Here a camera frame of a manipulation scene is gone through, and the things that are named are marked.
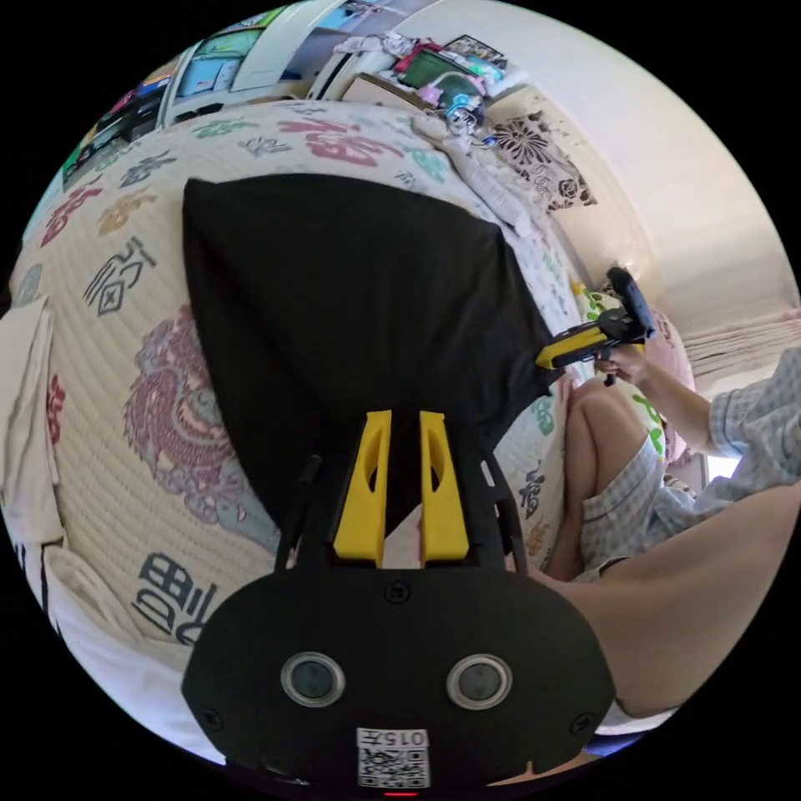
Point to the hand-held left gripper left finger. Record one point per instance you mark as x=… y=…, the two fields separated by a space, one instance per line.
x=364 y=494

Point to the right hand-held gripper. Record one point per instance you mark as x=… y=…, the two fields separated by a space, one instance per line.
x=616 y=325

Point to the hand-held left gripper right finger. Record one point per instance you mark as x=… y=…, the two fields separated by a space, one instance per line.
x=442 y=500

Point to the black short sleeve shirt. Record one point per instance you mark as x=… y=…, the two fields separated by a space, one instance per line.
x=350 y=294

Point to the person's right forearm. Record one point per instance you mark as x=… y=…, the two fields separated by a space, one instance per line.
x=679 y=403

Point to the person's right hand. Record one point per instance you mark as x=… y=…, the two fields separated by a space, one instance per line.
x=631 y=366

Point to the white curtain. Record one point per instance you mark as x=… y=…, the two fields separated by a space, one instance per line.
x=738 y=341

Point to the white folded blanket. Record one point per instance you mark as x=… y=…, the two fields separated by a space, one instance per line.
x=491 y=178

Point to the cloth with black flower print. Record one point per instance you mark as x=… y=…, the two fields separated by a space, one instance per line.
x=541 y=163

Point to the person's body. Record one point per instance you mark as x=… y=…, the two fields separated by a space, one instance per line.
x=676 y=582

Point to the bed with printed quilt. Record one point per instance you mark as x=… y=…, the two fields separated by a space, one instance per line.
x=125 y=375

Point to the brown carton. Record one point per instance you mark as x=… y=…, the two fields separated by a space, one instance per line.
x=372 y=87

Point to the cluttered shelf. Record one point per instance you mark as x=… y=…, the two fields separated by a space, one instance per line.
x=144 y=106

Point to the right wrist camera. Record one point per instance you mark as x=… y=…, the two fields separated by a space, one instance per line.
x=632 y=300

